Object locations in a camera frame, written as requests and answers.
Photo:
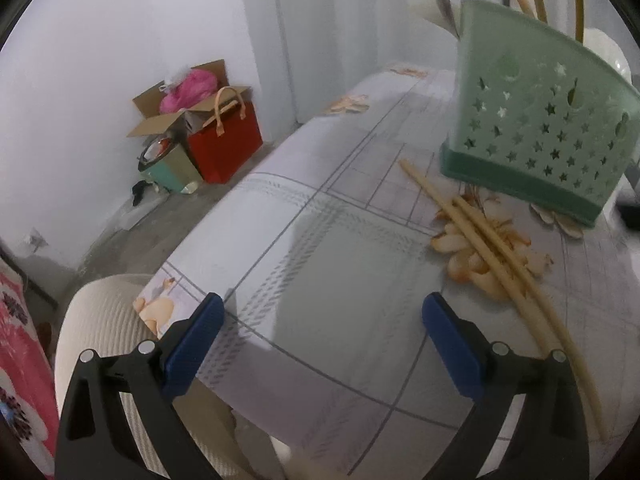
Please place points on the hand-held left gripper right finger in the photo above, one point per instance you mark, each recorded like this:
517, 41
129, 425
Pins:
450, 345

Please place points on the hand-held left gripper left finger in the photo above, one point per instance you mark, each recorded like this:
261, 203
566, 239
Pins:
195, 345

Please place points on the green star-hole utensil basket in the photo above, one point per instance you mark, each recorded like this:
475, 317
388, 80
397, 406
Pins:
525, 110

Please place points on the small black floor item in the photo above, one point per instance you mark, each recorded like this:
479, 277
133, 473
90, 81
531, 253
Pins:
140, 191

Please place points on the pink flower-print cloth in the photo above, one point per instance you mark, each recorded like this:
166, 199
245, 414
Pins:
25, 360

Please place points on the red gift bag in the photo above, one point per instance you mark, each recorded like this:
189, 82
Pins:
225, 150

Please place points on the cardboard box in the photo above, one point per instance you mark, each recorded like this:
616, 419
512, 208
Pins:
150, 122

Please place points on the pink cloth bundle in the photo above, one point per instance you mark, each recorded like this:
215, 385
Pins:
192, 90

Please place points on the white curtain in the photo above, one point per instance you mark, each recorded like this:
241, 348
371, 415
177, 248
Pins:
325, 35

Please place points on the white ceramic pot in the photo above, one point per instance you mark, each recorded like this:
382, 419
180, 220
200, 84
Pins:
607, 50

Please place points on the white plastic ladle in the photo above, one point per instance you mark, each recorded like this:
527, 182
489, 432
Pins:
425, 10

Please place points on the white wall socket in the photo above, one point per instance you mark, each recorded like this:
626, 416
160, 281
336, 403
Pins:
35, 240

